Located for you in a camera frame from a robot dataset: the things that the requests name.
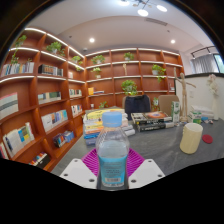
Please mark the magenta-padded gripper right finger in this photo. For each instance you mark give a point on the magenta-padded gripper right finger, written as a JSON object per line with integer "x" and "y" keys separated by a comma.
{"x": 145, "y": 171}

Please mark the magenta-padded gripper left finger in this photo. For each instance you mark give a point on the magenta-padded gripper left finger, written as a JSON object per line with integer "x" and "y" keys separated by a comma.
{"x": 79, "y": 171}

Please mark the clear blue-capped water bottle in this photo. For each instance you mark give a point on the clear blue-capped water bottle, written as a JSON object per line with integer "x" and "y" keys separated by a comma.
{"x": 112, "y": 156}

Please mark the colourful book stack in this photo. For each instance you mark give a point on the colourful book stack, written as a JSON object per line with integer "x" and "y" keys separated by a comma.
{"x": 91, "y": 128}

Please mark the cream ribbed cup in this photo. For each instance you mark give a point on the cream ribbed cup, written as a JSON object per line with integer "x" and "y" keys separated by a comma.
{"x": 190, "y": 139}

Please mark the green white drink carton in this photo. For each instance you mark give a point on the green white drink carton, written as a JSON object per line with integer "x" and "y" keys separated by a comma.
{"x": 175, "y": 113}

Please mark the black chair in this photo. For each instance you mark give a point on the black chair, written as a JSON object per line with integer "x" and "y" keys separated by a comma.
{"x": 137, "y": 105}

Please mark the flat round red coaster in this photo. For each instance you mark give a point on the flat round red coaster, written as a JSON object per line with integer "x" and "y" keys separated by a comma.
{"x": 207, "y": 139}

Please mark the tan chair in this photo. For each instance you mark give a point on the tan chair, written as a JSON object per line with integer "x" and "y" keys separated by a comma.
{"x": 165, "y": 104}

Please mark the green white box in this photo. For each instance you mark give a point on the green white box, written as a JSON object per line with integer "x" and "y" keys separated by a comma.
{"x": 195, "y": 118}

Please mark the wooden shelf unit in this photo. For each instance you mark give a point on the wooden shelf unit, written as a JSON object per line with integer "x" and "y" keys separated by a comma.
{"x": 50, "y": 100}

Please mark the wooden artist mannequin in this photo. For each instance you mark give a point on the wooden artist mannequin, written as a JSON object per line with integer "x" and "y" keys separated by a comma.
{"x": 183, "y": 96}

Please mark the white book stack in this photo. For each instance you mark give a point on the white book stack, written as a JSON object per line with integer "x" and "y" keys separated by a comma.
{"x": 205, "y": 111}

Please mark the grey curtain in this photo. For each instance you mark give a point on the grey curtain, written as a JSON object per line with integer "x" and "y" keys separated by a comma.
{"x": 203, "y": 64}

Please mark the window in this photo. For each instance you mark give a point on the window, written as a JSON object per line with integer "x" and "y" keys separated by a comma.
{"x": 220, "y": 63}

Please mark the recessed ceiling light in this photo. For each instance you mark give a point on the recessed ceiling light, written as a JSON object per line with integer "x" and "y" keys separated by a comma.
{"x": 172, "y": 41}
{"x": 91, "y": 40}

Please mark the ceiling air vent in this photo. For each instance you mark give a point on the ceiling air vent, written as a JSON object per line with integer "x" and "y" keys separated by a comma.
{"x": 156, "y": 21}

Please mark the ceiling lamp with round bulbs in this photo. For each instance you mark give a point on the ceiling lamp with round bulbs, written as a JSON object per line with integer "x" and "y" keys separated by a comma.
{"x": 143, "y": 12}

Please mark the white wall outlet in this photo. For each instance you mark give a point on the white wall outlet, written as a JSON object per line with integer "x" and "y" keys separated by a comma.
{"x": 191, "y": 94}

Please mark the black track light rail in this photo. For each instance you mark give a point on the black track light rail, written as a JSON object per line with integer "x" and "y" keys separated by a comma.
{"x": 203, "y": 50}

